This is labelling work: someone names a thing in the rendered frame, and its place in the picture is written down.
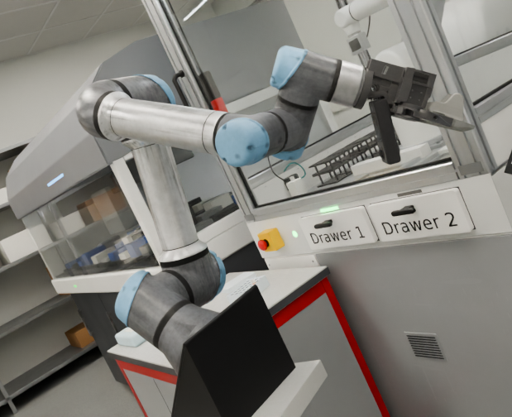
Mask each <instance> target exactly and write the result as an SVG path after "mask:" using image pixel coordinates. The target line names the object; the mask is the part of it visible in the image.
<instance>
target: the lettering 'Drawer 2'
mask: <svg viewBox="0 0 512 417"><path fill-rule="evenodd" d="M447 214H451V215H452V220H451V222H450V224H449V227H453V226H457V224H453V225H452V221H453V219H454V216H453V214H452V213H445V216H446V215H447ZM425 221H429V222H430V220H428V219H424V221H423V225H424V226H425V227H426V225H429V224H432V223H431V222H430V223H425ZM381 224H382V226H383V228H384V230H385V226H384V223H381ZM387 224H389V223H387ZM401 224H405V225H406V226H403V227H402V231H403V232H408V231H409V232H410V230H409V227H408V225H407V224H406V223H401ZM401 224H400V225H401ZM409 224H410V225H411V227H412V228H413V230H414V231H416V227H415V224H416V226H417V227H418V229H419V231H421V230H422V229H421V225H420V221H419V226H418V224H417V223H416V222H415V221H414V227H413V225H412V224H411V222H409ZM389 225H390V224H389ZM390 228H391V232H390V233H387V231H386V230H385V233H386V235H388V234H391V233H393V228H392V226H391V225H390ZM404 228H407V231H405V230H404ZM426 228H427V227H426ZM427 229H433V228H427Z"/></svg>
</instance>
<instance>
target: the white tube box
mask: <svg viewBox="0 0 512 417"><path fill-rule="evenodd" d="M253 279H255V281H256V283H255V284H256V285H257V286H258V288H259V291H260V292H262V291H263V290H265V289H266V288H267V287H268V286H269V285H270V284H269V281H268V280H267V278H266V275H264V276H258V277H254V278H251V279H247V280H245V281H244V282H243V283H242V284H240V285H239V286H238V287H237V288H236V289H235V290H234V291H233V292H232V293H230V294H229V295H228V296H227V299H228V301H229V303H230V304H231V303H232V302H233V301H235V300H236V299H237V298H239V297H240V296H241V295H242V294H244V293H245V292H246V291H247V290H249V289H250V288H251V287H252V286H253V284H252V283H251V280H253Z"/></svg>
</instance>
